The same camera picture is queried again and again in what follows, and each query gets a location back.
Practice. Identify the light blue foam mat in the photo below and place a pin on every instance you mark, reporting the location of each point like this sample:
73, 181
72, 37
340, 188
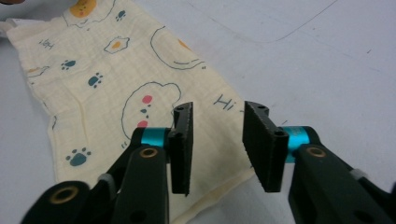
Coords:
311, 62

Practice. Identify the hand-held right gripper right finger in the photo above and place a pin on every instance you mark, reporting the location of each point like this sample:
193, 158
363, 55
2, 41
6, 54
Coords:
264, 152

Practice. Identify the cream printed muslin cloth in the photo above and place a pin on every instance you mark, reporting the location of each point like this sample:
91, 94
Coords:
102, 102

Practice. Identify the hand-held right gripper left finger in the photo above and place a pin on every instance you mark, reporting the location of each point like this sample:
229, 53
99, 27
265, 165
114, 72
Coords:
182, 155

